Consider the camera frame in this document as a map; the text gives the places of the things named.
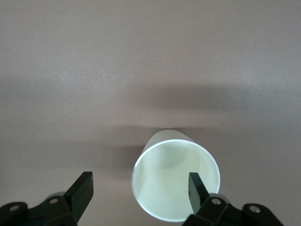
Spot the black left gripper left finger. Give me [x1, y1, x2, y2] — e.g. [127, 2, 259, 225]
[0, 171, 95, 226]

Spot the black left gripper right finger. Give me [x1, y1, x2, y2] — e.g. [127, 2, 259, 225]
[184, 172, 283, 226]

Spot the white plastic cup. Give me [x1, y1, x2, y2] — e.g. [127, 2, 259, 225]
[131, 129, 222, 223]

